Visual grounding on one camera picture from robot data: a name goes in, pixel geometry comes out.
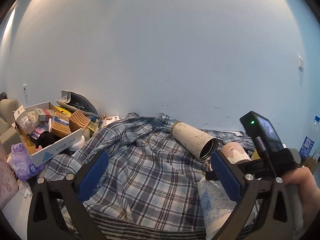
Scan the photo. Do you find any blue plaid cloth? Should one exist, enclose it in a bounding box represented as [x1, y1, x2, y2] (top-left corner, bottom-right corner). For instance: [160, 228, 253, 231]
[44, 113, 210, 232]

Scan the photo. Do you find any pink bag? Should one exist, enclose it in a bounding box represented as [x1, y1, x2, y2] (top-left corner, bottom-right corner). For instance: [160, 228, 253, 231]
[0, 143, 18, 209]

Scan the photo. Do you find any striped grey blanket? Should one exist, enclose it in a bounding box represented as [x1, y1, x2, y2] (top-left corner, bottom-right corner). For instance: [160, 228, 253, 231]
[58, 199, 258, 240]

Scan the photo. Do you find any purple tissue pack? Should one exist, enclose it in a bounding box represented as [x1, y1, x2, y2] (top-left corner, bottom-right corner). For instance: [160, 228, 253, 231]
[11, 142, 47, 181]

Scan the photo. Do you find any white wall switch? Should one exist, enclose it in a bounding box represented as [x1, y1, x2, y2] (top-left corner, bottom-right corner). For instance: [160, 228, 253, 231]
[298, 56, 304, 72]

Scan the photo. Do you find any white cardboard box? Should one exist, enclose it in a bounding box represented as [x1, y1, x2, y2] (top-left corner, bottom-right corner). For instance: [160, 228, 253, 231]
[12, 101, 82, 167]

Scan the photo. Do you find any person's hand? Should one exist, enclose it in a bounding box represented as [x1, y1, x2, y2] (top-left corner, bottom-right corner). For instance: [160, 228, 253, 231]
[282, 167, 319, 228]

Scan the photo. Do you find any beige steel thermos tumbler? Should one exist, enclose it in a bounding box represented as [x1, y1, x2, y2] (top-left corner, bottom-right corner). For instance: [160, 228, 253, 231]
[171, 121, 219, 163]

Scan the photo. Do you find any white patterned paper cup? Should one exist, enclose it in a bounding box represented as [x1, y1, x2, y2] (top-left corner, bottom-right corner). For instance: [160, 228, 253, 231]
[198, 177, 236, 239]

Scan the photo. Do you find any pink ceramic mug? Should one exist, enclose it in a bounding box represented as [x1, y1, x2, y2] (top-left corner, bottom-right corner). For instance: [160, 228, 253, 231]
[221, 142, 251, 164]

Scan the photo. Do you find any orange small carton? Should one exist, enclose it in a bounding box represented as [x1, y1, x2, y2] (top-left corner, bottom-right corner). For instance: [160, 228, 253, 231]
[50, 112, 71, 138]

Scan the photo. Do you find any yellow plastic cup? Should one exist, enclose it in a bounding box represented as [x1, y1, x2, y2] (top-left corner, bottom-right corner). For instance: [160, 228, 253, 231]
[251, 150, 260, 160]

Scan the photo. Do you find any grey black bag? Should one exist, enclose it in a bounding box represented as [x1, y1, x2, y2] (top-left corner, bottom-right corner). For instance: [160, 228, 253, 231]
[56, 90, 99, 116]

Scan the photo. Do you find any white wall socket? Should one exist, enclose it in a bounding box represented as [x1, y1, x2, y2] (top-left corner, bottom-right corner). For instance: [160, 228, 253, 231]
[23, 84, 28, 95]

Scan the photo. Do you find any blue label soda bottle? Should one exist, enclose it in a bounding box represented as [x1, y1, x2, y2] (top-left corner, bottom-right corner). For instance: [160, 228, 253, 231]
[299, 116, 319, 159]

